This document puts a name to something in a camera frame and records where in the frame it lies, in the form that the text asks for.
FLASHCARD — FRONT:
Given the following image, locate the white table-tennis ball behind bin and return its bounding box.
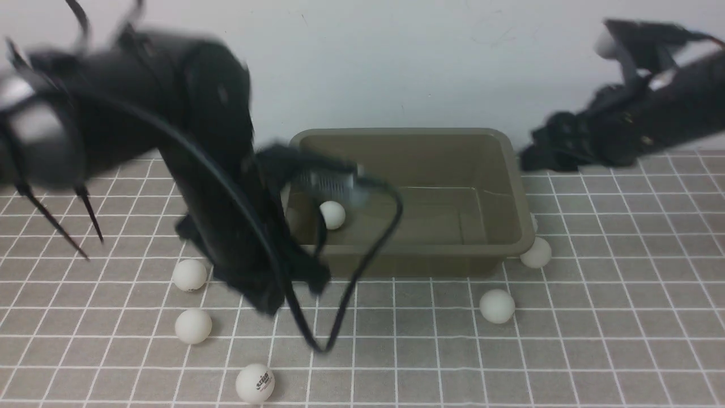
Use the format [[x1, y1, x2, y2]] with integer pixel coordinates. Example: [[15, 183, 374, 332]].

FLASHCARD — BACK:
[[529, 214, 539, 233]]

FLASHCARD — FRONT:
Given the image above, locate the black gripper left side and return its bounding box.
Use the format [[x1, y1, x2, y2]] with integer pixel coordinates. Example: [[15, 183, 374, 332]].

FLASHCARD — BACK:
[[176, 215, 332, 315]]

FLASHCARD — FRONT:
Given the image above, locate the black camera cable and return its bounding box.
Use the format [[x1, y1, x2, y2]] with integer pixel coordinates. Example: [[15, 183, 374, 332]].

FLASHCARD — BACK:
[[74, 85, 404, 353]]

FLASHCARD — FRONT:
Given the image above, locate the olive green plastic bin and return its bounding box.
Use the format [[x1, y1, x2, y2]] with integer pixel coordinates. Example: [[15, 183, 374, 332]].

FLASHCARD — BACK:
[[291, 127, 535, 279]]

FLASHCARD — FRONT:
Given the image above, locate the grey checked tablecloth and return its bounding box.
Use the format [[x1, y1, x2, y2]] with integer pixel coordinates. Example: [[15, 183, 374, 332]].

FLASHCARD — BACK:
[[1, 150, 724, 407]]

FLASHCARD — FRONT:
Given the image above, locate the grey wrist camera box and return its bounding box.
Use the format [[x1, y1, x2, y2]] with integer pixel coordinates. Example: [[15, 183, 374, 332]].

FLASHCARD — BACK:
[[292, 169, 370, 202]]

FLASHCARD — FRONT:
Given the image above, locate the white printed table-tennis ball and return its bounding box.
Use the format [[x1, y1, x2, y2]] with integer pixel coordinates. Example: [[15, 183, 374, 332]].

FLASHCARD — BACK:
[[235, 363, 275, 405]]

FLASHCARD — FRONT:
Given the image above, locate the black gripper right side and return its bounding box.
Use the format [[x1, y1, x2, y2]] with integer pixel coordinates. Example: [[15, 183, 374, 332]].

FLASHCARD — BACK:
[[518, 112, 629, 173]]

